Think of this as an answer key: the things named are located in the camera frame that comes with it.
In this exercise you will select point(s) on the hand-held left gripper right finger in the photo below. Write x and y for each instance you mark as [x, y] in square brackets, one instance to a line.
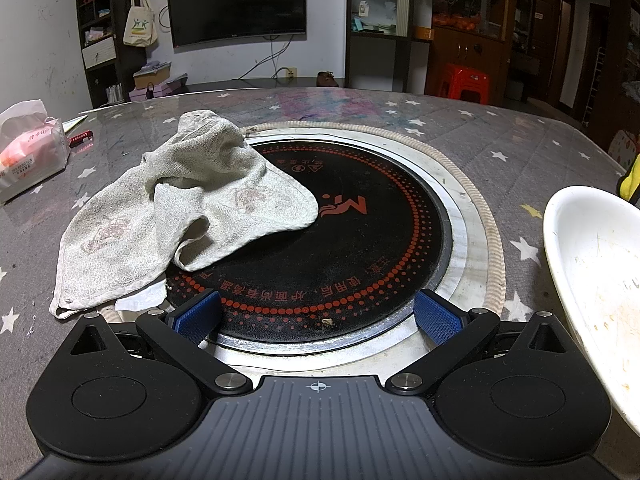
[437, 317]

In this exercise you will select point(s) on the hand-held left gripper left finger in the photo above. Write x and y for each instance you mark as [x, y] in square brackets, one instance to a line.
[199, 316]

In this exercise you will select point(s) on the yellow grey cleaning cloth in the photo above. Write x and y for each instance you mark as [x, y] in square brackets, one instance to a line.
[631, 185]

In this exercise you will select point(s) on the red and white plate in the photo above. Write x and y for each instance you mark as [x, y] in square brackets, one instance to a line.
[465, 240]

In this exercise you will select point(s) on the black round induction cooktop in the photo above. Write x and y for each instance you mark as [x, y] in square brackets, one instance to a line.
[370, 250]

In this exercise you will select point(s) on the grey white towel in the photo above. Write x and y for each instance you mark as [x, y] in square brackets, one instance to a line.
[200, 195]

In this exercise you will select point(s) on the grey star tablecloth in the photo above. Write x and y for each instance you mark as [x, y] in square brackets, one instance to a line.
[505, 140]

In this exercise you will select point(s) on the red plastic stool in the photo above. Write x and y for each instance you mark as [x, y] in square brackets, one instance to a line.
[465, 82]

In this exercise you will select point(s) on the stack of cardboard boxes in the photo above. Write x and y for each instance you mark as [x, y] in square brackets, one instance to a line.
[157, 82]

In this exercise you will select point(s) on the pink tissue pack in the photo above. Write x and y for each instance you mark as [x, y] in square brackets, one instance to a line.
[27, 150]

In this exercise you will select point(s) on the brown shoe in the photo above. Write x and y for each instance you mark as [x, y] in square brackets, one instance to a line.
[326, 79]

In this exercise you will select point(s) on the wooden cabinet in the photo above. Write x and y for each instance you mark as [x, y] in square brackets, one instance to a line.
[467, 45]

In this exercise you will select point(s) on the cream tote bag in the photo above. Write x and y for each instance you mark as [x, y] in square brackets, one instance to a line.
[140, 27]

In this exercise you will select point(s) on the dark open shelf unit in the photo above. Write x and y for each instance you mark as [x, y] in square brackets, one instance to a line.
[97, 35]

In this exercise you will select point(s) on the glass door cabinet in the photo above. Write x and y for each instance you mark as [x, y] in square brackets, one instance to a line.
[377, 10]

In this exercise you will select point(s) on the wall power outlet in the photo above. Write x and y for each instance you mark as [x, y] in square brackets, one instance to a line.
[290, 73]

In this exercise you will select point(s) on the wall television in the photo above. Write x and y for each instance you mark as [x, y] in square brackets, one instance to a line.
[235, 0]

